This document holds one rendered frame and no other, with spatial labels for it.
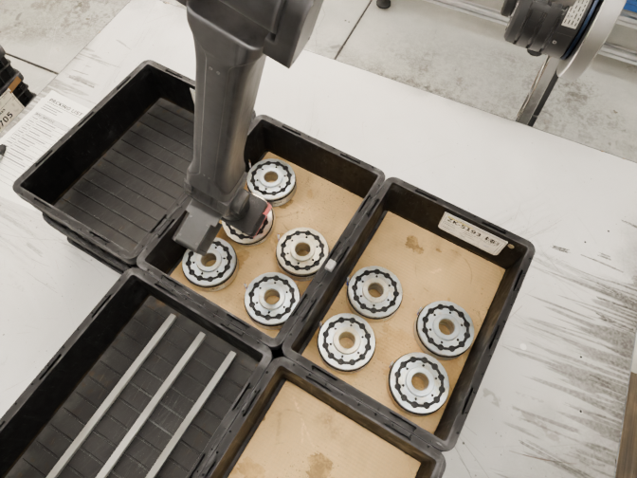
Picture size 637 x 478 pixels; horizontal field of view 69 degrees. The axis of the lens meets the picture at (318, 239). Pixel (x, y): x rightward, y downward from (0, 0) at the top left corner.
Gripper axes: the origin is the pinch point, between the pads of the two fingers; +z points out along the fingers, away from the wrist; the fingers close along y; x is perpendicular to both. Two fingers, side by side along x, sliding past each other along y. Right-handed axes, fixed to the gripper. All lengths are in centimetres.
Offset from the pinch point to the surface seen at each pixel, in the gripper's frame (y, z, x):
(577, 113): 73, 132, 124
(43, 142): -64, 21, -8
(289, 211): 5.4, 7.3, 5.3
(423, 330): 39.5, -0.9, -3.0
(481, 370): 49, -10, -4
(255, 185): -3.2, 5.1, 6.6
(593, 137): 84, 128, 114
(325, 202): 10.8, 8.8, 10.8
